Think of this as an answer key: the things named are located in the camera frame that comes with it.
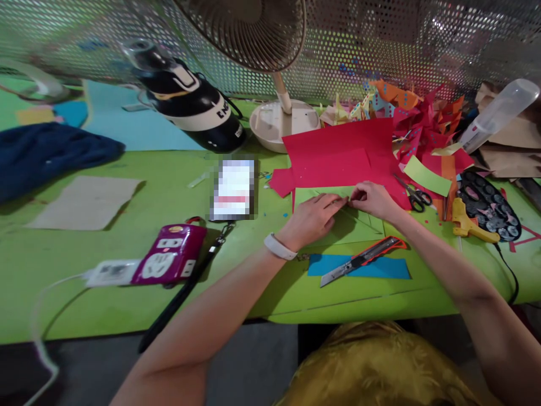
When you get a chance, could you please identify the person's right hand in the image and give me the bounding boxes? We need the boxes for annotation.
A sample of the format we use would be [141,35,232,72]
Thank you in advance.
[348,180,413,224]

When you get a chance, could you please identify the person's left hand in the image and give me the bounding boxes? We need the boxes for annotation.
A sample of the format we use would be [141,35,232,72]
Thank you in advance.
[280,192,352,253]

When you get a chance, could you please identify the person's left fingers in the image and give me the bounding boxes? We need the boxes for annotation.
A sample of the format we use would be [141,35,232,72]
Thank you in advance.
[313,192,352,214]

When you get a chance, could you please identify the person's right fingers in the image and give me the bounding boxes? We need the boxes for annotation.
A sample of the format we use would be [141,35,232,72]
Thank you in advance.
[348,182,375,210]

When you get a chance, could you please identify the green paper sheet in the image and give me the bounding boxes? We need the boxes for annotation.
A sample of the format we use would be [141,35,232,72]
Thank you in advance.
[291,185,388,249]

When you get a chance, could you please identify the red paper sheet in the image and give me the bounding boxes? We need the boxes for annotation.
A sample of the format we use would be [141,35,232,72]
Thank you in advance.
[269,118,413,211]

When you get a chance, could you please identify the orange black utility knife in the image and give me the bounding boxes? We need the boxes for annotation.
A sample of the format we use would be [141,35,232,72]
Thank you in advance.
[319,235,408,289]

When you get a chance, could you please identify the light green paper strip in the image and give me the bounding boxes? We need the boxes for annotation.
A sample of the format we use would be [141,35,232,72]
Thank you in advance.
[403,155,454,198]

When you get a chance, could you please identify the blue paper strip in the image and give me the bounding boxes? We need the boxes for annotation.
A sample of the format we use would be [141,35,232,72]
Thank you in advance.
[307,253,412,280]

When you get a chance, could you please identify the orange paper strip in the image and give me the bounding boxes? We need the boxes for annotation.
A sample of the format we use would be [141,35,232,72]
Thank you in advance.
[438,155,460,222]

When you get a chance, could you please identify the pile of coloured paper crafts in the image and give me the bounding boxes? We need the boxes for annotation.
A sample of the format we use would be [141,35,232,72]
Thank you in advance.
[318,77,477,171]

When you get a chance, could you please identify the smartphone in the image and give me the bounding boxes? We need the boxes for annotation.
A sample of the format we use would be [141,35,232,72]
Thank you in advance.
[206,153,261,223]

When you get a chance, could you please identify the yellow glue gun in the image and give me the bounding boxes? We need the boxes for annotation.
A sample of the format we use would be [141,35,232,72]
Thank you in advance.
[451,197,501,244]

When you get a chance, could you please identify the black paint palette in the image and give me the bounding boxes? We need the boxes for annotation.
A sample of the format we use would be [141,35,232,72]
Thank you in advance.
[456,170,523,242]

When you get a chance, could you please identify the clear plastic bottle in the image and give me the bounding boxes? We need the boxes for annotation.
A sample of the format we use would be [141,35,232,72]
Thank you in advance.
[458,78,541,155]

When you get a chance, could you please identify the perforated metal screen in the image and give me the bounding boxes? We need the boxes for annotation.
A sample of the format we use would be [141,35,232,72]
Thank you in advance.
[0,0,541,109]

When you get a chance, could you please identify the brown paper bag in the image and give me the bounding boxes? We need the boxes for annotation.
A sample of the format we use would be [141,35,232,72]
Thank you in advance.
[472,80,541,182]

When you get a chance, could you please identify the person's body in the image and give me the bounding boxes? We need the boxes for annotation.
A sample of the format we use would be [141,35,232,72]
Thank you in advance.
[277,320,502,406]

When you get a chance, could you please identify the purple power strip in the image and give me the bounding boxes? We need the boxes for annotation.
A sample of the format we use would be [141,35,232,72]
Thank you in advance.
[130,223,209,285]

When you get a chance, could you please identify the beige desk fan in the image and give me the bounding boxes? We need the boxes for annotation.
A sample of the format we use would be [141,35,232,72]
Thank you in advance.
[170,0,323,155]

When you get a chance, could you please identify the black and white water bottle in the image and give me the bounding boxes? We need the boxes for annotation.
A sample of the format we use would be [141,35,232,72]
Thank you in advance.
[119,38,249,155]

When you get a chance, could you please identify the light blue paper sheet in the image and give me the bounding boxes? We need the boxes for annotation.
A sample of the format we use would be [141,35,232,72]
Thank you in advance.
[82,80,209,153]

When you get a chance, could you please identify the white charger adapter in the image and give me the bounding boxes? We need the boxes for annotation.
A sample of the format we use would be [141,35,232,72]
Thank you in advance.
[84,258,143,289]

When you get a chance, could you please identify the beige cardboard piece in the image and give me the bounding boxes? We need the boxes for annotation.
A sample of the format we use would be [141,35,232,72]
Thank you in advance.
[25,175,147,232]

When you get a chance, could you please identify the green table mat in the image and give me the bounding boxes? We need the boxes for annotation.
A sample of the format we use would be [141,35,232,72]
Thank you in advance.
[0,82,541,346]

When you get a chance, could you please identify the dark blue cloth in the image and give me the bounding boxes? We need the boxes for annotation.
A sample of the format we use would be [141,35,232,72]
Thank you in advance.
[0,122,127,204]

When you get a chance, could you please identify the yellow paper piece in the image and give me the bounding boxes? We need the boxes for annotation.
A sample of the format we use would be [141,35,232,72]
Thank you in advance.
[15,105,56,126]

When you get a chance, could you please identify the black handled scissors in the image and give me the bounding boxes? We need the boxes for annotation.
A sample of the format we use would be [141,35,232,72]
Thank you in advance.
[392,173,433,213]

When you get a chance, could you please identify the black glue gun cable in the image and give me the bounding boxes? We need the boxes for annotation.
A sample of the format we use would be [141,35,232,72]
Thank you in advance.
[493,240,520,306]

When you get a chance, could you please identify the black lanyard strap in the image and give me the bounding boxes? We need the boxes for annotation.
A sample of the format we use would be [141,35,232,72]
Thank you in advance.
[137,221,236,354]

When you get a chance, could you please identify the white ring-shaped object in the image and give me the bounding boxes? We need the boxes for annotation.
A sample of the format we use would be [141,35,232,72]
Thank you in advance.
[0,58,71,103]

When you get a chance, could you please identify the white cable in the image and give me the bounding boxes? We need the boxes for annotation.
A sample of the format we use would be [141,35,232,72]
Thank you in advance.
[28,270,92,406]

